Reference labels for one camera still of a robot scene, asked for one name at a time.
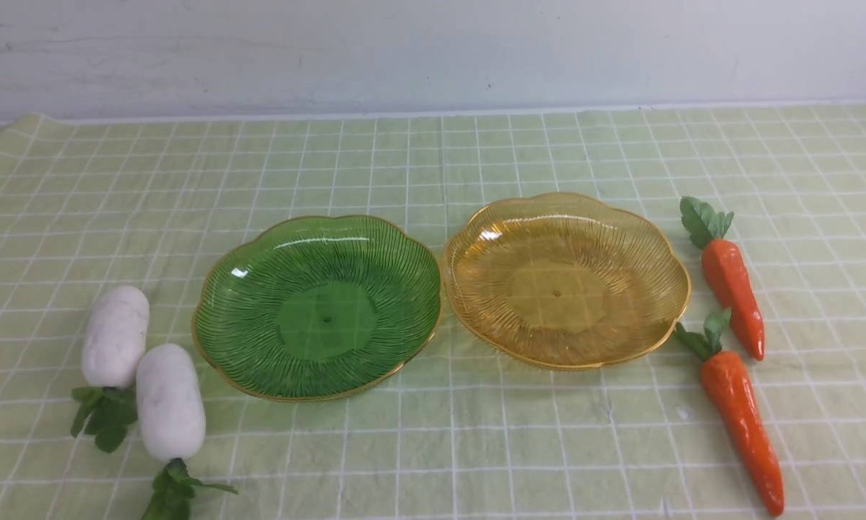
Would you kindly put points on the orange carrot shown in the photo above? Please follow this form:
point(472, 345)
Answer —
point(725, 271)
point(724, 378)

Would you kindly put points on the white radish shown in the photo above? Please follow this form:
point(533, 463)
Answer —
point(172, 423)
point(114, 344)

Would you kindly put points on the amber ribbed plastic plate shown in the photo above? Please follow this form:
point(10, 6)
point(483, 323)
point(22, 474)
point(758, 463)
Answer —
point(563, 281)

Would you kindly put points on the green ribbed plastic plate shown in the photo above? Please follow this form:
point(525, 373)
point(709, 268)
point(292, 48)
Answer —
point(318, 307)

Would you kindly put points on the green checkered tablecloth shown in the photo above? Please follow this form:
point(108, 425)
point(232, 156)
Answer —
point(462, 431)

